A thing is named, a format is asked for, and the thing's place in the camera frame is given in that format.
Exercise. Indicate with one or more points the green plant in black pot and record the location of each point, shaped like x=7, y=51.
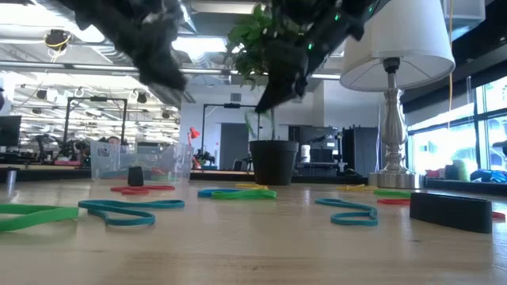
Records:
x=273, y=162

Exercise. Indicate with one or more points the small black cube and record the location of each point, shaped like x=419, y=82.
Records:
x=135, y=176

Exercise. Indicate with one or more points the black block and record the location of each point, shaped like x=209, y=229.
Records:
x=451, y=213

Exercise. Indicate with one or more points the green cylindrical object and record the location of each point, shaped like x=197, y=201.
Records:
x=461, y=170

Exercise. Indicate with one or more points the silver lamp with white shade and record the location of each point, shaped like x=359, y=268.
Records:
x=394, y=130

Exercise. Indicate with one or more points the small grey metal post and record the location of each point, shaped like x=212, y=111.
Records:
x=12, y=182

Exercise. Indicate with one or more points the black metal station frame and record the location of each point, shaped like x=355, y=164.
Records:
x=231, y=105
x=99, y=99

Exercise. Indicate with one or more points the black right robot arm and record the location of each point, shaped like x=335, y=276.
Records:
x=348, y=16

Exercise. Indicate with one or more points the white canister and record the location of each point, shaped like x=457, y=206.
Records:
x=306, y=153

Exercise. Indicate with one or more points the red desk lamp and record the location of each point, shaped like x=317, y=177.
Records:
x=194, y=132

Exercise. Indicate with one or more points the grey wall vent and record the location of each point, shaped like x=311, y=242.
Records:
x=236, y=97

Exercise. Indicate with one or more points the clear plastic bin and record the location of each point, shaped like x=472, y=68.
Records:
x=166, y=162

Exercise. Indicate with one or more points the long white light bar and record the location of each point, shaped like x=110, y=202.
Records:
x=59, y=65

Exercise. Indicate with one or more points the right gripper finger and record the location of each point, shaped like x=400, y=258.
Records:
x=279, y=91
x=300, y=85

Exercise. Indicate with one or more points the grey door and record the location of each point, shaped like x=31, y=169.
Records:
x=233, y=142

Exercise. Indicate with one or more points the small black background robot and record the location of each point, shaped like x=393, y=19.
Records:
x=204, y=157

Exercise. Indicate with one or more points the black hanging spotlight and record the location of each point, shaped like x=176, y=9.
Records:
x=142, y=97
x=41, y=94

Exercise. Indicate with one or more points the black background robot station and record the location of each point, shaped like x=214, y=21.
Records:
x=321, y=155

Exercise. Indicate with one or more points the small red object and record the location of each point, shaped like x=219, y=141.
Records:
x=433, y=174

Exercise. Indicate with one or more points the black cabinet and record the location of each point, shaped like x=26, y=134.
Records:
x=360, y=150

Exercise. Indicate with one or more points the blue rubber band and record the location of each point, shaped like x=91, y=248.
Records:
x=204, y=193

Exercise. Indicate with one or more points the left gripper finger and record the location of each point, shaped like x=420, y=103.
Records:
x=170, y=67
x=148, y=63

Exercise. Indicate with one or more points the black computer monitor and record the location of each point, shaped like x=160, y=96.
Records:
x=10, y=130

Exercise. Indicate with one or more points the blue crumpled object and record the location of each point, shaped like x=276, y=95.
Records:
x=489, y=176

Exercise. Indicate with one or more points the black aluminium table frame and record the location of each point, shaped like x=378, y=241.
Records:
x=222, y=177

